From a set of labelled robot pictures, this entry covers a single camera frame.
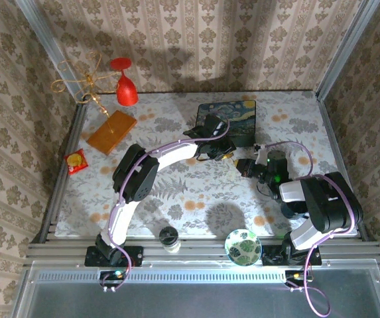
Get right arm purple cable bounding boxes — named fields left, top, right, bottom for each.
left=261, top=140, right=358, bottom=318

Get dark blue cup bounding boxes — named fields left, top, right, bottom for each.
left=281, top=200, right=310, bottom=220

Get aluminium frame cross rail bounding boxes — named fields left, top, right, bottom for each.
left=23, top=235, right=380, bottom=268

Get glass jar black lid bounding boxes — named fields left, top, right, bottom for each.
left=158, top=226, right=182, bottom=254

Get gold wire stand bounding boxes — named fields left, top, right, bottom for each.
left=50, top=51, right=138, bottom=156

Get small controller board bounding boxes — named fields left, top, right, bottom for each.
left=284, top=268, right=314, bottom=292
left=98, top=268, right=133, bottom=292

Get starry night painted box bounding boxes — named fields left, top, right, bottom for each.
left=196, top=99, right=257, bottom=148

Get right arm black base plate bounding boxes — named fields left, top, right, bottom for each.
left=261, top=244, right=322, bottom=266

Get red yellow snack packet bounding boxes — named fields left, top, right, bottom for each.
left=64, top=148, right=89, bottom=176

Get aluminium corner post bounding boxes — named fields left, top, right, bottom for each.
left=14, top=0, right=90, bottom=107
left=315, top=0, right=380, bottom=102

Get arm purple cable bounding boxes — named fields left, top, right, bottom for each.
left=101, top=114, right=231, bottom=292
left=261, top=140, right=358, bottom=318

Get slotted cable duct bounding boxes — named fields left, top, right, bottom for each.
left=35, top=266, right=292, bottom=283

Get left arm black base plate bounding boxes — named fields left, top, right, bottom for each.
left=84, top=245, right=144, bottom=268

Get red wine glass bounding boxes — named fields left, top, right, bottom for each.
left=109, top=57, right=140, bottom=107

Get aluminium side rail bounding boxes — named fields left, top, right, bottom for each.
left=315, top=92, right=376, bottom=242
left=38, top=102, right=90, bottom=244

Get leaf pattern bowl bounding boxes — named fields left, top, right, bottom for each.
left=224, top=229, right=263, bottom=267

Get floral fern table mat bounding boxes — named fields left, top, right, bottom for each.
left=54, top=91, right=358, bottom=238

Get right small controller board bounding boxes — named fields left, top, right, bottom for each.
left=284, top=268, right=314, bottom=292

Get black cable loop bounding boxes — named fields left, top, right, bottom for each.
left=255, top=180, right=277, bottom=199

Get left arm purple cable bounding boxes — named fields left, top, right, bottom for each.
left=101, top=114, right=231, bottom=292

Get left small controller board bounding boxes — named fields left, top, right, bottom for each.
left=98, top=268, right=133, bottom=292

